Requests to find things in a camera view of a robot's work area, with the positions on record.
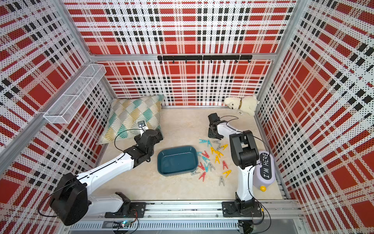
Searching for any yellow clothespin lower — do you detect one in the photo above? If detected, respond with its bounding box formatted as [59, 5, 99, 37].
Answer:
[223, 170, 232, 178]

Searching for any white wire mesh shelf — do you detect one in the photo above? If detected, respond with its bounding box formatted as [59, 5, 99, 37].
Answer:
[43, 63, 106, 124]

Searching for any aluminium front rail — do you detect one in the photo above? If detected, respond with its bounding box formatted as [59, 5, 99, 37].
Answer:
[84, 199, 303, 219]

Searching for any patterned cushion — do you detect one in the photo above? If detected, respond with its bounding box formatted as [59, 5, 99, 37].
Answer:
[98, 95, 165, 144]

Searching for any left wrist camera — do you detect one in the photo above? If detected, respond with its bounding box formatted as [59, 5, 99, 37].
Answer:
[137, 121, 146, 130]

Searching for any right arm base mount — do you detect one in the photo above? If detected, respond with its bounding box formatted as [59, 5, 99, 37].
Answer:
[222, 200, 263, 217]

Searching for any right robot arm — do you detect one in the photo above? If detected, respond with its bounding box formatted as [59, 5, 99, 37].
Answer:
[208, 113, 260, 211]

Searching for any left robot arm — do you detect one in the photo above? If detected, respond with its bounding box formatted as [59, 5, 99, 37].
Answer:
[50, 129, 163, 226]

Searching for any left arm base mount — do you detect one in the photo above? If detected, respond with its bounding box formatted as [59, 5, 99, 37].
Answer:
[105, 192, 147, 218]

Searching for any green circuit board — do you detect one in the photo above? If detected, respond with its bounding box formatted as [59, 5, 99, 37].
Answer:
[113, 220, 133, 229]

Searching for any teal plastic storage box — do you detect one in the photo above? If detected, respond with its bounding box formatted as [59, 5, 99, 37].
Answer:
[157, 146, 199, 176]

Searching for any black hook rail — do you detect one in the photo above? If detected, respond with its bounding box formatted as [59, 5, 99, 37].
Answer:
[157, 55, 253, 62]

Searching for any white plush dog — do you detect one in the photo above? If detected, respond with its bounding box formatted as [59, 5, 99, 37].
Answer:
[224, 95, 260, 116]

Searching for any grey clothespin centre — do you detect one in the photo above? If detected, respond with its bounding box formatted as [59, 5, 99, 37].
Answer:
[208, 162, 215, 171]

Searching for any red clothespin bottom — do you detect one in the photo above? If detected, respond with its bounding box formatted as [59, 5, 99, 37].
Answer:
[199, 172, 206, 181]

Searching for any grey clothespin bottom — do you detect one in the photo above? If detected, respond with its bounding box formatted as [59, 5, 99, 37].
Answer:
[219, 176, 225, 186]

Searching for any grey clothespin left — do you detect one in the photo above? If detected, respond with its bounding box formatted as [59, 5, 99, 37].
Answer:
[191, 170, 200, 176]

